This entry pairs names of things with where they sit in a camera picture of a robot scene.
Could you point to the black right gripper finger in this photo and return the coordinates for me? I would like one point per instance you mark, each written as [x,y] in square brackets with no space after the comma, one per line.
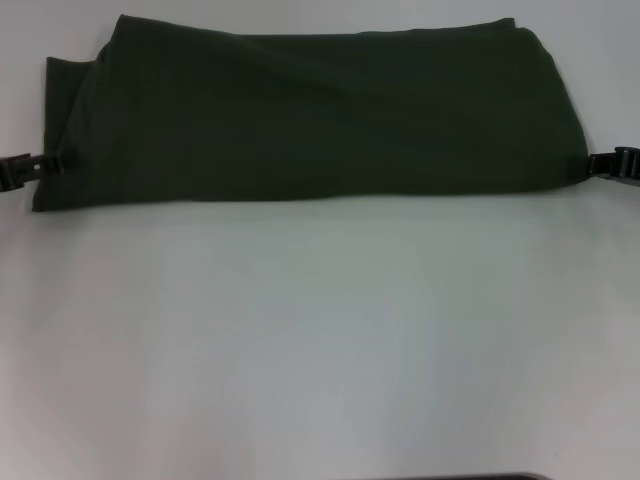
[615,165]

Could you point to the dark green FREE! t-shirt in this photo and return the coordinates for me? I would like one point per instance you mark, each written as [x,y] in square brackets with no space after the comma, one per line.
[320,115]

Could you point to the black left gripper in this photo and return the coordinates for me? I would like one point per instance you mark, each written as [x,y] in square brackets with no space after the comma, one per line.
[14,172]

